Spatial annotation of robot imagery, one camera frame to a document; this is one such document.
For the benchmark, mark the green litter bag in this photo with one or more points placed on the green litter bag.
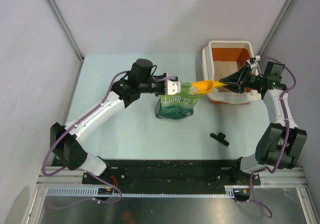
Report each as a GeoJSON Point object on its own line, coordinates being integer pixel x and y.
{"type": "Point", "coordinates": [178, 106]}

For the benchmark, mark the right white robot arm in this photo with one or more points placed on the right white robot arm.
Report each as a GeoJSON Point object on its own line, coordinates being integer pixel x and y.
{"type": "Point", "coordinates": [282, 142]}

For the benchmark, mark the black bag clip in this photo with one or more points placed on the black bag clip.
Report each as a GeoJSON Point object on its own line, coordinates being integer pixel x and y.
{"type": "Point", "coordinates": [221, 138]}

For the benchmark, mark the grey slotted cable duct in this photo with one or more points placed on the grey slotted cable duct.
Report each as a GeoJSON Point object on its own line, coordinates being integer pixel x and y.
{"type": "Point", "coordinates": [227, 191]}

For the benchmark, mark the aluminium frame post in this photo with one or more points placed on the aluminium frame post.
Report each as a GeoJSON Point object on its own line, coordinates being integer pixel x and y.
{"type": "Point", "coordinates": [281, 16]}
{"type": "Point", "coordinates": [54, 8]}

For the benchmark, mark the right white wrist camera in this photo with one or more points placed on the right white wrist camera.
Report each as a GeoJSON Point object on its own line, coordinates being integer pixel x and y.
{"type": "Point", "coordinates": [253, 63]}

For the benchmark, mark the orange plastic scoop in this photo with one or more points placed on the orange plastic scoop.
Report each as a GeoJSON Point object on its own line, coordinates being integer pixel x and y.
{"type": "Point", "coordinates": [204, 87]}

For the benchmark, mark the left aluminium frame post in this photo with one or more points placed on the left aluminium frame post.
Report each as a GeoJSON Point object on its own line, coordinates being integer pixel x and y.
{"type": "Point", "coordinates": [54, 8]}

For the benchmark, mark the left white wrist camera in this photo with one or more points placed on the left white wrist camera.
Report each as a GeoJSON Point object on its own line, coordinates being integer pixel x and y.
{"type": "Point", "coordinates": [172, 86]}

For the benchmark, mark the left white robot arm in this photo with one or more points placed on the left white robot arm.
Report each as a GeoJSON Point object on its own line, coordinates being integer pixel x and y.
{"type": "Point", "coordinates": [126, 87]}

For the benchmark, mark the right aluminium frame post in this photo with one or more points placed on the right aluminium frame post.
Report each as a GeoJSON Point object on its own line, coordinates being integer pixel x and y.
{"type": "Point", "coordinates": [281, 16]}

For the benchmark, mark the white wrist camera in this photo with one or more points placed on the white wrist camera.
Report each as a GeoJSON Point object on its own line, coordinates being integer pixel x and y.
{"type": "Point", "coordinates": [253, 63]}
{"type": "Point", "coordinates": [172, 86]}

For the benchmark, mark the aluminium extrusion rail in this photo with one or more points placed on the aluminium extrusion rail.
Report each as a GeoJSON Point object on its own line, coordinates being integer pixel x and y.
{"type": "Point", "coordinates": [285, 178]}

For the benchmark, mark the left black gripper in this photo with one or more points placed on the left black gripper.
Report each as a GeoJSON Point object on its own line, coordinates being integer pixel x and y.
{"type": "Point", "coordinates": [161, 92]}

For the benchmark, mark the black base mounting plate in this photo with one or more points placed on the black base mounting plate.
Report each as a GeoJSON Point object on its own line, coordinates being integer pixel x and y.
{"type": "Point", "coordinates": [218, 172]}

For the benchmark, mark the white orange litter box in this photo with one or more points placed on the white orange litter box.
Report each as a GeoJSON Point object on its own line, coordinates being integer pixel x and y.
{"type": "Point", "coordinates": [221, 58]}

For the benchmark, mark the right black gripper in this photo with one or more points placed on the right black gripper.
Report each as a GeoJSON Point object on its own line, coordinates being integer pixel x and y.
{"type": "Point", "coordinates": [238, 80]}

